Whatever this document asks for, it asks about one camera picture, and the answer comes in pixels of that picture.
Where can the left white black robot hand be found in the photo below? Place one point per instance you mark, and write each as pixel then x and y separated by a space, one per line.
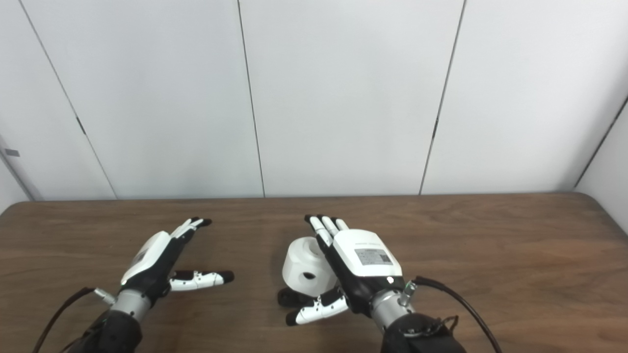
pixel 147 257

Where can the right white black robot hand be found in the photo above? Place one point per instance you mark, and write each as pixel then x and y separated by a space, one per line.
pixel 368 255

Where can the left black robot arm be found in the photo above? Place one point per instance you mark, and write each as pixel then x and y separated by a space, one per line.
pixel 113 333

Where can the round white piece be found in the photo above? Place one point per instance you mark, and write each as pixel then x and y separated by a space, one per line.
pixel 299 269

